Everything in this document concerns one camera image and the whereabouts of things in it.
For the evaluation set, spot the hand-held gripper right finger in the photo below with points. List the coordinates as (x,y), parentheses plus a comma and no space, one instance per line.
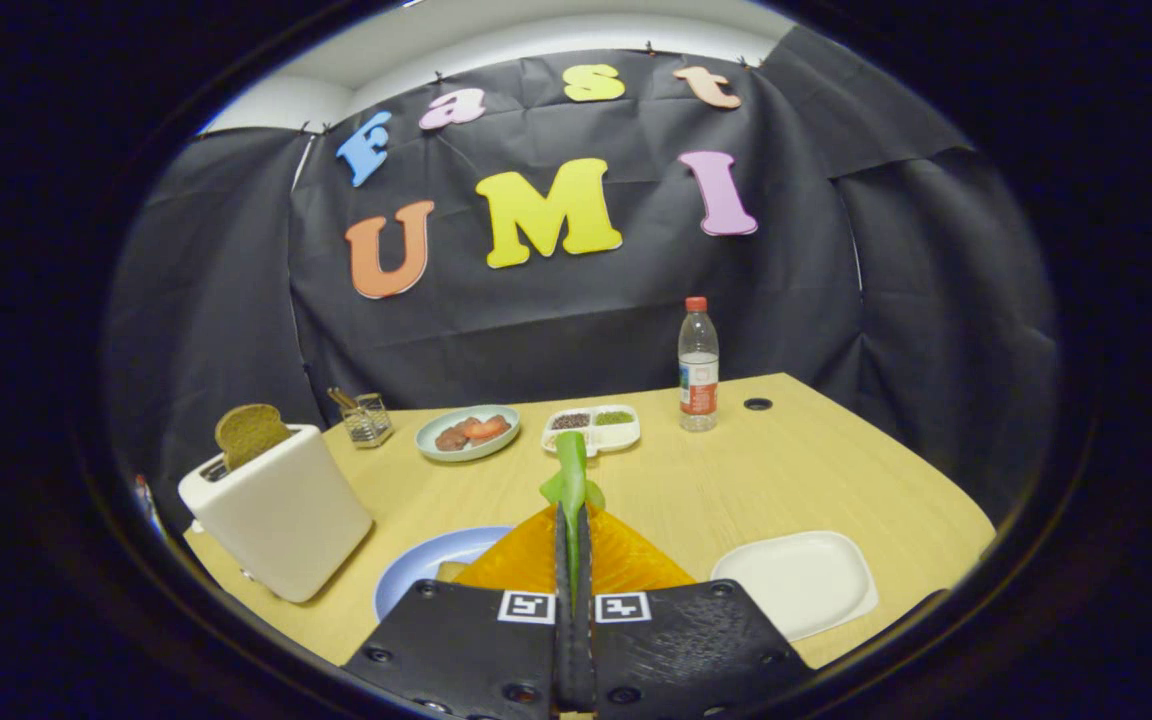
(696,650)

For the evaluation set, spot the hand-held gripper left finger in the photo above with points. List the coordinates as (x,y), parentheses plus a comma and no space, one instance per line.
(456,650)

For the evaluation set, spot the green lettuce leaf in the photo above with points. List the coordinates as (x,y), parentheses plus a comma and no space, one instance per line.
(571,470)

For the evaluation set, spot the brown bread slice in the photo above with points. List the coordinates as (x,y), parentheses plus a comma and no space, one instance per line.
(251,435)

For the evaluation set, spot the blue round plate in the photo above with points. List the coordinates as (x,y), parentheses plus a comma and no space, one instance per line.
(416,572)

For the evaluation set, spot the white rectangular plate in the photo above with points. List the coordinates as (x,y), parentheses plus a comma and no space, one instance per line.
(796,585)

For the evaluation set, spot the pale green round plate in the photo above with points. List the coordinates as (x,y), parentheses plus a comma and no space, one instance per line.
(436,447)

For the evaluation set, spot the brown meat slice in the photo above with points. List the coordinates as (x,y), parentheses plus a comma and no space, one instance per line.
(451,438)

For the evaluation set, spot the white toaster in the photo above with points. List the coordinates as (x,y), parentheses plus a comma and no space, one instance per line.
(286,520)

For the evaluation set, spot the white divided seasoning tray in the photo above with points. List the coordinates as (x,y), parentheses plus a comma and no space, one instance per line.
(626,436)

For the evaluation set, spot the red tomato slice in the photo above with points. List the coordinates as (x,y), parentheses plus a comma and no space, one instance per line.
(489,427)

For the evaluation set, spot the metal mesh holder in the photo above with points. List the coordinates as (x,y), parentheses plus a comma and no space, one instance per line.
(371,425)

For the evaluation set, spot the green seasoning pile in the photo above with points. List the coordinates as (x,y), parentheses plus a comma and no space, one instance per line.
(613,417)

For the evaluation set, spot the dark brown seeds pile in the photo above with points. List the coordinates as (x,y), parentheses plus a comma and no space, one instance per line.
(570,421)

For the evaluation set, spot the clear plastic water bottle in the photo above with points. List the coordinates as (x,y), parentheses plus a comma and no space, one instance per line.
(698,380)

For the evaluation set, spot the wooden sticks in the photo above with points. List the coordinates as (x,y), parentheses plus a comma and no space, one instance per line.
(341,399)

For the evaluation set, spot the black backdrop cloth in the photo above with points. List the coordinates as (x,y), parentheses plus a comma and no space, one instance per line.
(536,320)

